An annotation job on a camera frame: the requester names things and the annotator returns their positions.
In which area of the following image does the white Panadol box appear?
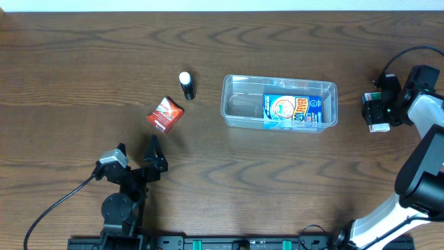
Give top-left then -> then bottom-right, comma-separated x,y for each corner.
361,92 -> 390,133

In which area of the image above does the clear plastic container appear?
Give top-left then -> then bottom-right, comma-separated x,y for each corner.
221,75 -> 339,133

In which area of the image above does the blue Cool Fever box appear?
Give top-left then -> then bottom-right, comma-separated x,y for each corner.
263,94 -> 323,130

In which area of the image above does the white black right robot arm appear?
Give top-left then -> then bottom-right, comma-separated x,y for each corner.
327,65 -> 443,249

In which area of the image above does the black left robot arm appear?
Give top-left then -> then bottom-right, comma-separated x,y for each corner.
93,135 -> 168,250

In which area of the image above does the red Panadol ActiFast box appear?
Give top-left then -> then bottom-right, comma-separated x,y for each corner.
146,97 -> 185,134

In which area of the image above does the dark syrup bottle white cap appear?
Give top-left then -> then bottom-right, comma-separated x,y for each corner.
179,72 -> 195,100

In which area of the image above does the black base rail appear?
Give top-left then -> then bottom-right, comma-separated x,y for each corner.
67,235 -> 416,250

